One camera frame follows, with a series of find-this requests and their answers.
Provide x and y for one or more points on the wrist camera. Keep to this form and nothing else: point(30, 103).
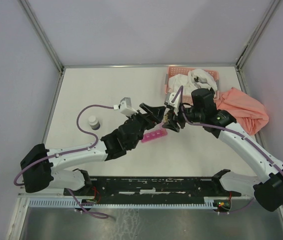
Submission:
point(172, 101)
point(125, 107)

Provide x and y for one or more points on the aluminium frame post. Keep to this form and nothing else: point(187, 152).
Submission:
point(39, 30)
point(257, 33)

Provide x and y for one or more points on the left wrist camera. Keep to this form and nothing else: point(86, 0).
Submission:
point(125, 107)

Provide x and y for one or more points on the pink plastic basket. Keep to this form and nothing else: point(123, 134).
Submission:
point(174, 70)

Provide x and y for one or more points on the pink weekly pill organizer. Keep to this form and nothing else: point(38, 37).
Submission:
point(147, 137)

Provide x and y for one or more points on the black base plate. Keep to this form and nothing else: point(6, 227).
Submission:
point(120, 190)

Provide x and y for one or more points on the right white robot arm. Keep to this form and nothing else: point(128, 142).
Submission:
point(266, 186)

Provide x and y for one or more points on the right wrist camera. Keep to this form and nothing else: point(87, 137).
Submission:
point(172, 101)

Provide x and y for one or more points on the white cap pill bottle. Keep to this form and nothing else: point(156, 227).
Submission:
point(94, 122)

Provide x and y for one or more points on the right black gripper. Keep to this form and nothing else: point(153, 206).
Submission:
point(174, 118)

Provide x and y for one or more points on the right aluminium frame post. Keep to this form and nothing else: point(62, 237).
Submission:
point(257, 33)

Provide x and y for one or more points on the left aluminium frame post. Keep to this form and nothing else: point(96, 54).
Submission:
point(39, 30)

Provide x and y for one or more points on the amber pill bottle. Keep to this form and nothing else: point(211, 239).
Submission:
point(167, 116)

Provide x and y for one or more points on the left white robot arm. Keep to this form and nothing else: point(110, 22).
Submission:
point(44, 168)

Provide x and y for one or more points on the salmon pink cloth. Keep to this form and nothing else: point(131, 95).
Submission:
point(248, 112)

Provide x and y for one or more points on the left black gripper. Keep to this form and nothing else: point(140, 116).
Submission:
point(156, 112)

